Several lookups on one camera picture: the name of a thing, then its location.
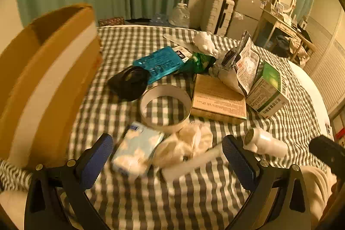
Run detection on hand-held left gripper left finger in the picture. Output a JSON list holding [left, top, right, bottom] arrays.
[[24, 133, 114, 230]]

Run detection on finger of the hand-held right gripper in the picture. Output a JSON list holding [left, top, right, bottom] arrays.
[[309, 135, 345, 177]]

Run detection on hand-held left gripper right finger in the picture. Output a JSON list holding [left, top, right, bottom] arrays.
[[221, 135, 321, 230]]

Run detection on white plastic bottle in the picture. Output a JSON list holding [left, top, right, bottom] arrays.
[[243, 128, 289, 158]]

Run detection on blue and white tissue pack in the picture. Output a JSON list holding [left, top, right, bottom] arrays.
[[111, 122, 165, 179]]

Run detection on white plastic tube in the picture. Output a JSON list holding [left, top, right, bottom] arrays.
[[161, 148, 229, 182]]

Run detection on white plastic bag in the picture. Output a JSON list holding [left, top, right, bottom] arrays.
[[154, 124, 215, 168]]

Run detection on brown paper box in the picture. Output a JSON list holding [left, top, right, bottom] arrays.
[[191, 74, 247, 124]]

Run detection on adhesive tape roll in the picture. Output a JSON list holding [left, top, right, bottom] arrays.
[[139, 85, 192, 133]]

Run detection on green and white carton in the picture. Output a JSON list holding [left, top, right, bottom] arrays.
[[246, 61, 290, 119]]

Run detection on black plastic bag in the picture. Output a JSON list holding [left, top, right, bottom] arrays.
[[108, 66, 150, 102]]

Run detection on white blue printed wrapper bag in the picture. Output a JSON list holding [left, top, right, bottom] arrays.
[[234, 31, 262, 97]]

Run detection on green snack packet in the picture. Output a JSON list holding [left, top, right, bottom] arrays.
[[180, 52, 217, 75]]

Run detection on brown cardboard box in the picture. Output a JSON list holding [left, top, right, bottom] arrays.
[[0, 4, 103, 170]]

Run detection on teal foil packet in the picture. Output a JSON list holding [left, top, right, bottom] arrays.
[[133, 46, 184, 85]]

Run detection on black and white sachet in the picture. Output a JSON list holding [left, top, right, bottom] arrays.
[[172, 45, 193, 58]]

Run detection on white tissue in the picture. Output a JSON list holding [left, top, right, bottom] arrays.
[[193, 31, 218, 55]]

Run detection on white plastic comb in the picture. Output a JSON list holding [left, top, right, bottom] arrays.
[[163, 33, 195, 49]]

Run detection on person's right leg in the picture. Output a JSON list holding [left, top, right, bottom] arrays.
[[299, 165, 337, 230]]

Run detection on person's leg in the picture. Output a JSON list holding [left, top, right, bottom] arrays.
[[299, 165, 337, 230], [0, 188, 27, 230]]

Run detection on person's left leg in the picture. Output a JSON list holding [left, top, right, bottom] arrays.
[[0, 188, 27, 230]]

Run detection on white louvered wardrobe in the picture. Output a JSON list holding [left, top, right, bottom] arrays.
[[302, 0, 345, 123]]

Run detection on cream cloth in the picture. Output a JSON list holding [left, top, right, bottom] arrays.
[[290, 36, 309, 61]]

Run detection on white dressing table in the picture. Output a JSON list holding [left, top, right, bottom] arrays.
[[253, 8, 316, 63]]

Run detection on floral patterned bag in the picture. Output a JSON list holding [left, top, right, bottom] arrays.
[[97, 17, 126, 28]]

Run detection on white suitcase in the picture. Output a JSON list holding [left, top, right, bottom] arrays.
[[201, 0, 236, 36]]

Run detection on grey mini fridge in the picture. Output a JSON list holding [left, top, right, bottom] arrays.
[[226, 0, 266, 43]]

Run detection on shrink-wrapped water bottle pack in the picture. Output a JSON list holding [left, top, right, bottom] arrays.
[[151, 13, 170, 26]]

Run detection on large clear water bottle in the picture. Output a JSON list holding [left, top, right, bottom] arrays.
[[169, 0, 190, 28]]

